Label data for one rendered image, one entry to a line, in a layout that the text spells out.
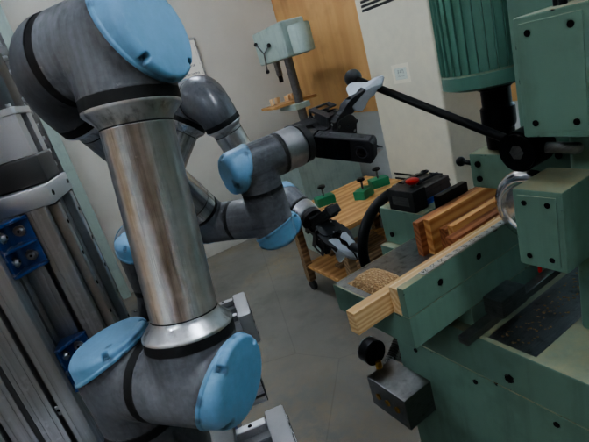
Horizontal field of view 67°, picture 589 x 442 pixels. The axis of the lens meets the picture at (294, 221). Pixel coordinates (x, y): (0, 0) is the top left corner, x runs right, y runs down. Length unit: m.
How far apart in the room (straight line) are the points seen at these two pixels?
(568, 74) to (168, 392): 0.59
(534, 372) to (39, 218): 0.83
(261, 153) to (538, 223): 0.43
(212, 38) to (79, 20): 3.35
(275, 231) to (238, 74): 3.18
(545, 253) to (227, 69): 3.39
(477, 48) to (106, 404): 0.76
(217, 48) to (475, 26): 3.18
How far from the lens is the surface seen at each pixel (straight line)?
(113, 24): 0.51
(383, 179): 2.64
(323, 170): 3.12
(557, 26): 0.62
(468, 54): 0.83
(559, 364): 0.82
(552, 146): 0.71
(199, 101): 1.14
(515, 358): 0.84
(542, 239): 0.71
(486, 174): 0.93
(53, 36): 0.57
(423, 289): 0.76
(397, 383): 1.07
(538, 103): 0.65
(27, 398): 0.91
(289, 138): 0.79
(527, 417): 0.92
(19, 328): 0.85
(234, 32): 3.95
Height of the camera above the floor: 1.32
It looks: 19 degrees down
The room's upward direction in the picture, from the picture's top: 16 degrees counter-clockwise
